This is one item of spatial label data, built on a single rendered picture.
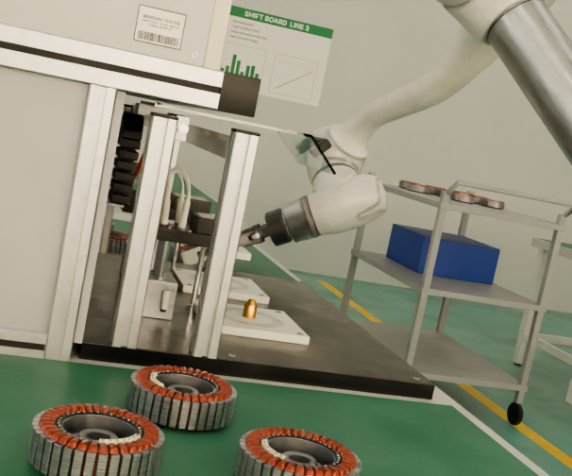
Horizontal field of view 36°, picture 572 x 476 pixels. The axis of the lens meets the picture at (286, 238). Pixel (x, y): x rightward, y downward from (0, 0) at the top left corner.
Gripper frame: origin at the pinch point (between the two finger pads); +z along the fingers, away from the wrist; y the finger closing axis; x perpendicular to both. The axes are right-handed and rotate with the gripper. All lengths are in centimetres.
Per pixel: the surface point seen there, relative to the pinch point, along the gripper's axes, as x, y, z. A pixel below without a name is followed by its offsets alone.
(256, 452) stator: -14, -107, -26
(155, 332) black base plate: -5, -70, -8
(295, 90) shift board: 77, 494, 6
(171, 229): 7, -62, -13
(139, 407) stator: -9, -97, -13
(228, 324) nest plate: -8, -61, -16
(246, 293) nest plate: -7.6, -35.8, -14.7
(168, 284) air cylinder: 0, -62, -10
